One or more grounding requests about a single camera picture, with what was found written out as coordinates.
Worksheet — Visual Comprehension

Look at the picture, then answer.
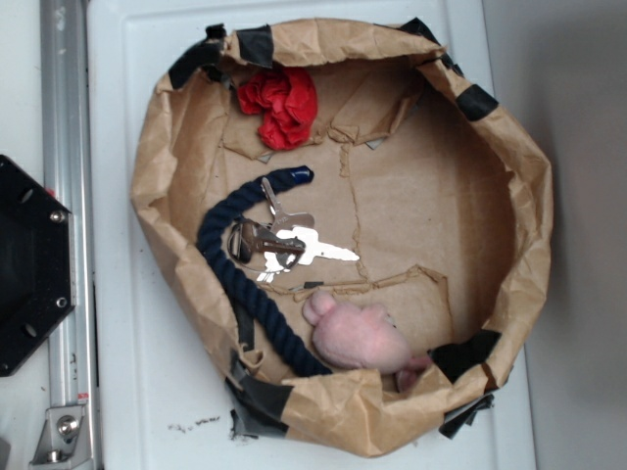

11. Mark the dark blue rope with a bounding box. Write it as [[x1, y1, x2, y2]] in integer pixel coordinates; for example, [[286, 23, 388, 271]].
[[196, 164, 334, 378]]

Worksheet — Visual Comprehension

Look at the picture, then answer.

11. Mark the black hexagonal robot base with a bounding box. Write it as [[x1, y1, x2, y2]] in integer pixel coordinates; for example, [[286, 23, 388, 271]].
[[1, 155, 74, 377]]

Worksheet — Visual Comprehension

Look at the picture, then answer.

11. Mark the brown paper bag bin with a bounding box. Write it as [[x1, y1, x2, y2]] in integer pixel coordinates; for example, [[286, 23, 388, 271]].
[[131, 19, 554, 457]]

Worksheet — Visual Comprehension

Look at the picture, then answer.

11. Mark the silver key bunch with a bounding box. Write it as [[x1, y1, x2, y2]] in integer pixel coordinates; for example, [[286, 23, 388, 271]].
[[228, 177, 360, 283]]

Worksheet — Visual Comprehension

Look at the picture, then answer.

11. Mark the pink plush toy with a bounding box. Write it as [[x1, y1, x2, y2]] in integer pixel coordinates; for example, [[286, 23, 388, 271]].
[[303, 291, 433, 392]]

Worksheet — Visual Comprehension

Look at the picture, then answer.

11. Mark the red crumpled tissue paper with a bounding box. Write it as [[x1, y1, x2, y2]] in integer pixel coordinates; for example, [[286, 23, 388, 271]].
[[237, 68, 318, 151]]

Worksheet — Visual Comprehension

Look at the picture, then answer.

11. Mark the white plastic tray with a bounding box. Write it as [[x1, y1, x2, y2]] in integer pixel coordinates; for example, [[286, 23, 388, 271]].
[[86, 1, 536, 469]]

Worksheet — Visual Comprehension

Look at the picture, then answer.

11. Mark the aluminium extrusion rail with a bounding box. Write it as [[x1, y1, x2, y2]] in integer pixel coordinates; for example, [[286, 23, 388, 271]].
[[40, 1, 104, 469]]

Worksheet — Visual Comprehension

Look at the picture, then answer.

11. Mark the metal corner bracket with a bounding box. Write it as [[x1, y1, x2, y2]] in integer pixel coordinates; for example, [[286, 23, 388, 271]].
[[28, 404, 94, 469]]

